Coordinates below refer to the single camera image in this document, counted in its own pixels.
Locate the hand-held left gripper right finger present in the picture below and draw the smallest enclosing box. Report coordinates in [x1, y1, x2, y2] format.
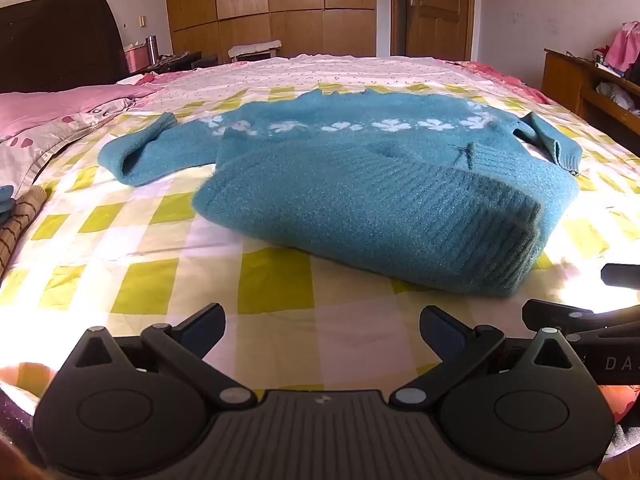
[390, 305, 594, 408]

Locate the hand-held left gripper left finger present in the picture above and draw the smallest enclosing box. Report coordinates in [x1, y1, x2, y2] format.
[60, 302, 258, 410]

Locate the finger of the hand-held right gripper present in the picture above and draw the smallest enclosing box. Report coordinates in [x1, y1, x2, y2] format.
[521, 299, 640, 335]
[601, 263, 640, 291]

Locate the teal knit sweater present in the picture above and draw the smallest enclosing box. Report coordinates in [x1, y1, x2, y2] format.
[97, 87, 583, 298]

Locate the bed with checked sheet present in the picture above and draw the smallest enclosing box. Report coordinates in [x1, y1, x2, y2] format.
[0, 54, 640, 396]

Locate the white cloth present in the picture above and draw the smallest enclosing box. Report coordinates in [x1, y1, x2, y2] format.
[596, 81, 637, 112]

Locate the wooden desk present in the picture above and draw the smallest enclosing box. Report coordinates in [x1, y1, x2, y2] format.
[542, 48, 640, 137]

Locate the brown striped cloth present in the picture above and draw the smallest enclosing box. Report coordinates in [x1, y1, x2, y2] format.
[0, 185, 49, 282]

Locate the pink floral bedspread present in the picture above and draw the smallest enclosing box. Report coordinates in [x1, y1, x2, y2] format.
[444, 58, 557, 107]

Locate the pink cloth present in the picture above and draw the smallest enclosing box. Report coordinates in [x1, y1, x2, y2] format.
[604, 21, 640, 74]

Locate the blue cloth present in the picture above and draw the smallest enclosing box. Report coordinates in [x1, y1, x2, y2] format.
[0, 185, 16, 224]

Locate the pink heart print pillow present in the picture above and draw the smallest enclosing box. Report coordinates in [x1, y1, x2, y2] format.
[0, 100, 137, 197]

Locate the dark nightstand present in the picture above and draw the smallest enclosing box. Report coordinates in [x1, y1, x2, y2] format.
[127, 50, 222, 79]

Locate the pink box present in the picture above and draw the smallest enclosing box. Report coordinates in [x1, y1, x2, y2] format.
[123, 44, 149, 74]

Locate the stool with white cushion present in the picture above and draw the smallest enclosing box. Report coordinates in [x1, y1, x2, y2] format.
[228, 38, 281, 64]

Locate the dark wooden headboard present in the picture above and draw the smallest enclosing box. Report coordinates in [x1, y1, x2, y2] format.
[0, 0, 130, 95]

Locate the wooden door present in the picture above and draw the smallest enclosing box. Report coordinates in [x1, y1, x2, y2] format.
[390, 0, 476, 61]

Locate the wooden wardrobe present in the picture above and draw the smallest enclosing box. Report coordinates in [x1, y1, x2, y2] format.
[162, 0, 378, 64]

